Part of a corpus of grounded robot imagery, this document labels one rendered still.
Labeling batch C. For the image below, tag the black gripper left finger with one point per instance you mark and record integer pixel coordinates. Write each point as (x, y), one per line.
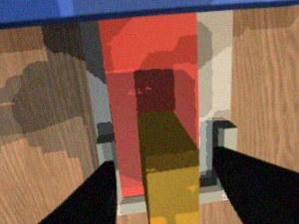
(93, 202)

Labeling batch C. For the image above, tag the blue rectangular bar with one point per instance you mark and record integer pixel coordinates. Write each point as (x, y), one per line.
(16, 14)

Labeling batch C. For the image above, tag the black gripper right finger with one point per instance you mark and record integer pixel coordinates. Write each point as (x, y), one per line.
(259, 191)

